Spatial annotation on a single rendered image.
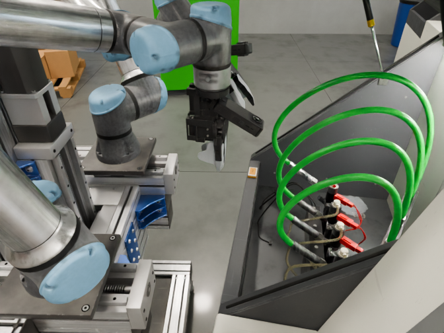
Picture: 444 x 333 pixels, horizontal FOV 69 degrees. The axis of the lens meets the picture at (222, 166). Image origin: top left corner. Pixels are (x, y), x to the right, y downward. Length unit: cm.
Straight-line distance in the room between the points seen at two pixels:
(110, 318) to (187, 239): 145
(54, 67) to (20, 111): 399
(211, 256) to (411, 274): 170
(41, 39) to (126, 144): 60
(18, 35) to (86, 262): 36
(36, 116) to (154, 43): 42
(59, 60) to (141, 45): 428
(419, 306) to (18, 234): 55
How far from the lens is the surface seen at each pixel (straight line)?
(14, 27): 59
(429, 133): 90
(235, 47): 84
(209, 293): 199
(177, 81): 420
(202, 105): 70
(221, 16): 62
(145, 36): 55
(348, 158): 128
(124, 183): 120
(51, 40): 61
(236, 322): 78
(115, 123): 109
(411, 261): 55
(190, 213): 243
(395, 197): 67
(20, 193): 52
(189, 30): 59
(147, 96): 114
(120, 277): 89
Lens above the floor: 167
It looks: 35 degrees down
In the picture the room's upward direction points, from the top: straight up
